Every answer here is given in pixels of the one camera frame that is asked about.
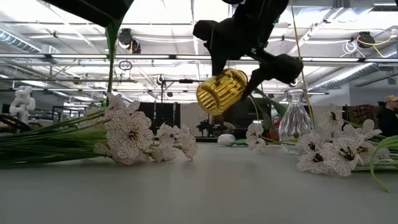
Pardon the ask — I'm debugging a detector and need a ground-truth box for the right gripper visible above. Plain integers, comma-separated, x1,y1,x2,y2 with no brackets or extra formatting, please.
192,14,304,101

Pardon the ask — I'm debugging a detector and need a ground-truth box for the yellow ribbed glass vase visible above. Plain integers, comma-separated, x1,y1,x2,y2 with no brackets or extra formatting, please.
196,68,249,116

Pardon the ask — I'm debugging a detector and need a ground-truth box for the white blossom spray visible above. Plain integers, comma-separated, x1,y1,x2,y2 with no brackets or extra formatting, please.
245,103,398,193
0,91,199,169

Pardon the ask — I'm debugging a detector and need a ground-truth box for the clear ribbed glass vase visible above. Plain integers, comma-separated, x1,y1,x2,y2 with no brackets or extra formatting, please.
278,89,315,155

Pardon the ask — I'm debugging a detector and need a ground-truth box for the black partition panel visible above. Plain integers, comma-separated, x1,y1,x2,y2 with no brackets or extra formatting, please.
229,102,274,140
138,101,182,130

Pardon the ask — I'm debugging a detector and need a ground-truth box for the patterned fabric panel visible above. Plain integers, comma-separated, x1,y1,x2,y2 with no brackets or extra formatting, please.
346,105,382,131

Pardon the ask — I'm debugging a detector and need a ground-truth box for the person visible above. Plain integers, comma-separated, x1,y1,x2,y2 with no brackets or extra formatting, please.
377,95,398,138

